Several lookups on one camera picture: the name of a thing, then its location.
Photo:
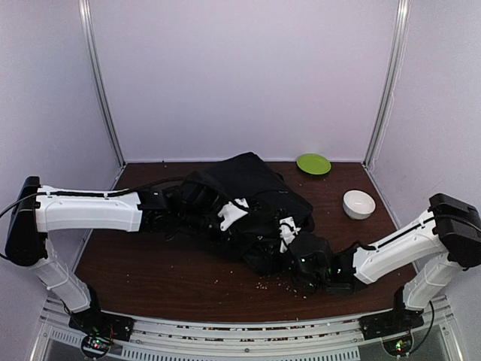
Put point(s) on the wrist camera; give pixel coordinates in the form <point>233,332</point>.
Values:
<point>232,212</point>
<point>288,232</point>

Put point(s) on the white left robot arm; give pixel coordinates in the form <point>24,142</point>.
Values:
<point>41,209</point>

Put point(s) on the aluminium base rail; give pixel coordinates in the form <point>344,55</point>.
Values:
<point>334,338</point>

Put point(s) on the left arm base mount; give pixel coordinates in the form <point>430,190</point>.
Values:
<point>104,325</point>

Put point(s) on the left aluminium frame post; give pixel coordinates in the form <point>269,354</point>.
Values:
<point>100,90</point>

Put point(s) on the white bowl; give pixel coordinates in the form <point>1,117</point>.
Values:
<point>358,205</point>

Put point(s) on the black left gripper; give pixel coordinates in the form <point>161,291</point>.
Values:
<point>225,238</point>

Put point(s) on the right aluminium frame post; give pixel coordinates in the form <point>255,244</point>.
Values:
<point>392,72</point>

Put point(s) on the green plate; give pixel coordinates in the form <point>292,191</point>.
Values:
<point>313,164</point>

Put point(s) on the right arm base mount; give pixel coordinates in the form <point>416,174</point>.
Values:
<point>389,323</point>

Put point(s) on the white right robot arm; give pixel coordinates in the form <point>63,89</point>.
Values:
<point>448,232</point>

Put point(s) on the aluminium frame post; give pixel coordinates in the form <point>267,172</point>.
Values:
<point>392,72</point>
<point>100,90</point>

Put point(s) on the black student backpack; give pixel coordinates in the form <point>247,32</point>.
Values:
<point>255,238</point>

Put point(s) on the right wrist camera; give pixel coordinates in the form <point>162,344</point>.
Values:
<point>288,232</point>

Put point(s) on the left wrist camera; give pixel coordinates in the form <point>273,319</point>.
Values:
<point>232,212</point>

